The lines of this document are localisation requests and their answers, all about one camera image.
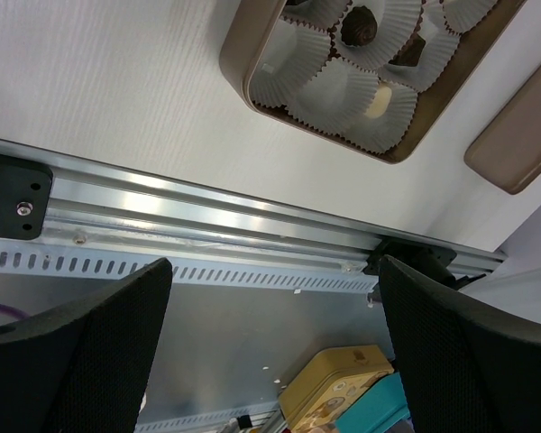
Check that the dark square chocolate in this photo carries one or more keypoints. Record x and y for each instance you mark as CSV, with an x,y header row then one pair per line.
x,y
409,56

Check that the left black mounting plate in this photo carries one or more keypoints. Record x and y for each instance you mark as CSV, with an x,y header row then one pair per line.
x,y
24,196

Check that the beige box lid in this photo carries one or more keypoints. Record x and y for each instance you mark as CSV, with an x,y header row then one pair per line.
x,y
507,153

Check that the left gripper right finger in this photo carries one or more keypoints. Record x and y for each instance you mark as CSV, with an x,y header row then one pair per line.
x,y
465,366

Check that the yellow tin box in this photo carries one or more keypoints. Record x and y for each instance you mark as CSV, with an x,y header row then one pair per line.
x,y
332,381

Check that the teal box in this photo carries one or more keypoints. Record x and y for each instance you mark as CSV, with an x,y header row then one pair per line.
x,y
378,410

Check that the dark round swirl chocolate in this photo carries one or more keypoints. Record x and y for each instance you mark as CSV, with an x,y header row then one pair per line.
x,y
359,27

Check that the beige chocolate box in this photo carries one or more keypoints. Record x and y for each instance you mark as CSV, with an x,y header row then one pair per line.
x,y
255,20

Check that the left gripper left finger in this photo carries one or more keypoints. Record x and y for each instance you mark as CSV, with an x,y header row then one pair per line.
x,y
84,366

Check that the white paper cup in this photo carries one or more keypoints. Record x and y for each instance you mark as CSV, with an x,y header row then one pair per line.
x,y
440,47
463,15
292,56
397,22
334,97
381,134
323,14

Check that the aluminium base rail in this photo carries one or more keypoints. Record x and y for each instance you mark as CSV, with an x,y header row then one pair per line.
x,y
94,206

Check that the white chocolate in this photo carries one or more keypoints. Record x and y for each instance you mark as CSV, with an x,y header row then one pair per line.
x,y
380,103

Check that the white slotted cable duct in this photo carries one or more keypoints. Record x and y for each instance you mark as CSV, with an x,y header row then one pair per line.
x,y
108,266

